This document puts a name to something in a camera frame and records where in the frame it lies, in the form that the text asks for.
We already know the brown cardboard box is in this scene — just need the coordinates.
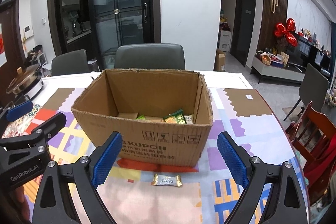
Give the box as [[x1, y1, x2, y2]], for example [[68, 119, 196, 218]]
[[71, 69, 213, 167]]

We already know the red heart balloon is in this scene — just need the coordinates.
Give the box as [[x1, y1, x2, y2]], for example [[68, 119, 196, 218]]
[[273, 18, 298, 47]]

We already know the grey dining chair left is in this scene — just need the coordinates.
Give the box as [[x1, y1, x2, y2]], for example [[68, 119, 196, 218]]
[[51, 49, 90, 76]]

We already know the floral tile placemat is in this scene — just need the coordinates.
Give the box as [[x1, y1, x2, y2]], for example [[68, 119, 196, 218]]
[[2, 104, 42, 138]]

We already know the floor cardboard box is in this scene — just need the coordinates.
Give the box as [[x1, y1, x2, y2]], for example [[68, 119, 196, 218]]
[[214, 48, 226, 72]]

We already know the grey dining chair centre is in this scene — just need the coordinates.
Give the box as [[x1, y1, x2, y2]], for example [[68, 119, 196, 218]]
[[114, 43, 186, 70]]

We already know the green cracker bag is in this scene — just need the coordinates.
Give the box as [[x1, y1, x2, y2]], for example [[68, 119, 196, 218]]
[[163, 109, 187, 124]]

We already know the white low side cabinet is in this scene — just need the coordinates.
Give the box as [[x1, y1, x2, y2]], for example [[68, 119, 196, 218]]
[[250, 57, 305, 84]]

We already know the red wooden chair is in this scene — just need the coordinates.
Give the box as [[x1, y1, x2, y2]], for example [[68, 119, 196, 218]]
[[285, 102, 335, 204]]

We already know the gold brown snack bar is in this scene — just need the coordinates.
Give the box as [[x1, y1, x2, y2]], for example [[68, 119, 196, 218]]
[[151, 173, 183, 188]]

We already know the person's left hand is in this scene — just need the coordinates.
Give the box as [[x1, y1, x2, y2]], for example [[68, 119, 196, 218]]
[[10, 186, 31, 223]]

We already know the grey dining chair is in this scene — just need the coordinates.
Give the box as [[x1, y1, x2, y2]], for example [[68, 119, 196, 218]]
[[51, 49, 90, 76], [114, 43, 186, 70]]

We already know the grey chair right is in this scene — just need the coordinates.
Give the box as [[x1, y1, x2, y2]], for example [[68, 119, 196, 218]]
[[284, 64, 329, 121]]

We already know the electric hot pot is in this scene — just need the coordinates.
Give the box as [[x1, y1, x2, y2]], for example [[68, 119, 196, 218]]
[[6, 64, 44, 100]]

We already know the white Denmas cheese ball bag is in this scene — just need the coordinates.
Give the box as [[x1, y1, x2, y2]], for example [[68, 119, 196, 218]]
[[184, 114, 194, 124]]

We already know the green candy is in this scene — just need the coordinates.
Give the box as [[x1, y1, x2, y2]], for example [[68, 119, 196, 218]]
[[137, 115, 146, 120]]

